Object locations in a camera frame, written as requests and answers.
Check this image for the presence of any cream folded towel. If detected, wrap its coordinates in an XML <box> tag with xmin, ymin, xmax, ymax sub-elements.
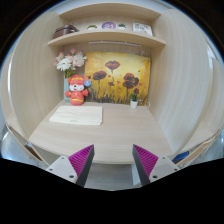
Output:
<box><xmin>50</xmin><ymin>106</ymin><xmax>103</xmax><ymax>125</ymax></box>

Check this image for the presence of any small potted plant white pot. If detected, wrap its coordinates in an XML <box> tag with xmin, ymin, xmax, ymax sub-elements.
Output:
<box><xmin>130</xmin><ymin>93</ymin><xmax>138</xmax><ymax>109</ymax></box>

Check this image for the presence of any dark brown box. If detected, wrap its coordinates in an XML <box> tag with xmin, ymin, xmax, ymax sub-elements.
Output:
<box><xmin>54</xmin><ymin>25</ymin><xmax>78</xmax><ymax>38</ymax></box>

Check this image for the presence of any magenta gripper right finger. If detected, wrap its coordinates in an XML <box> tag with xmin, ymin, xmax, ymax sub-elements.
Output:
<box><xmin>132</xmin><ymin>145</ymin><xmax>180</xmax><ymax>186</ymax></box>

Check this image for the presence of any red plush doll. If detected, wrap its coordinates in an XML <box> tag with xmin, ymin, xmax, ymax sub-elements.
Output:
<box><xmin>65</xmin><ymin>75</ymin><xmax>91</xmax><ymax>106</ymax></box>

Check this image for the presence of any white card with text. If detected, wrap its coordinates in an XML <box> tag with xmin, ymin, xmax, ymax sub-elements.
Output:
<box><xmin>133</xmin><ymin>23</ymin><xmax>153</xmax><ymax>36</ymax></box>

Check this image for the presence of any light blue vase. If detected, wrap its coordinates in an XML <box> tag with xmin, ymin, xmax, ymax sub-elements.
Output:
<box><xmin>63</xmin><ymin>78</ymin><xmax>70</xmax><ymax>103</ymax></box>

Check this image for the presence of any pink white flower bouquet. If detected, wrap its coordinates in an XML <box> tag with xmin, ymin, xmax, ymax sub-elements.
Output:
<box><xmin>55</xmin><ymin>48</ymin><xmax>87</xmax><ymax>78</ymax></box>

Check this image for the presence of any small green plant left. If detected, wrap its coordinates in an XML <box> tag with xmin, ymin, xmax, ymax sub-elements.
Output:
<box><xmin>87</xmin><ymin>24</ymin><xmax>97</xmax><ymax>30</ymax></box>

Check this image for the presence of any small green plant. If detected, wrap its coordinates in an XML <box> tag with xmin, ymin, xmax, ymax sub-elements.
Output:
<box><xmin>118</xmin><ymin>23</ymin><xmax>126</xmax><ymax>30</ymax></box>
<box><xmin>87</xmin><ymin>24</ymin><xmax>97</xmax><ymax>30</ymax></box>

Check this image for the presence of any small green plant right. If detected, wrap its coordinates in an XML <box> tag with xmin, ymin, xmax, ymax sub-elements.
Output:
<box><xmin>118</xmin><ymin>23</ymin><xmax>126</xmax><ymax>30</ymax></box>

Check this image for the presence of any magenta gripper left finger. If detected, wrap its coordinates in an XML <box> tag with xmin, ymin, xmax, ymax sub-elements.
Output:
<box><xmin>47</xmin><ymin>145</ymin><xmax>95</xmax><ymax>187</ymax></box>

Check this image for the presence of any yellow poppy painting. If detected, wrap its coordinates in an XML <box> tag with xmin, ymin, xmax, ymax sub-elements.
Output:
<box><xmin>84</xmin><ymin>52</ymin><xmax>151</xmax><ymax>106</ymax></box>

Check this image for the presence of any purple round sign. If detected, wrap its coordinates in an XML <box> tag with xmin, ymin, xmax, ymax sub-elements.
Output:
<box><xmin>102</xmin><ymin>21</ymin><xmax>116</xmax><ymax>29</ymax></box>

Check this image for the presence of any blue object at right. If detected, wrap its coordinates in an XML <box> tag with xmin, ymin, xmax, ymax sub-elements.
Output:
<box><xmin>172</xmin><ymin>151</ymin><xmax>189</xmax><ymax>164</ymax></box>

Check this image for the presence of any wooden shelf board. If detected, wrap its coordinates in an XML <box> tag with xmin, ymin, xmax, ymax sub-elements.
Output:
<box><xmin>48</xmin><ymin>30</ymin><xmax>166</xmax><ymax>48</ymax></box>

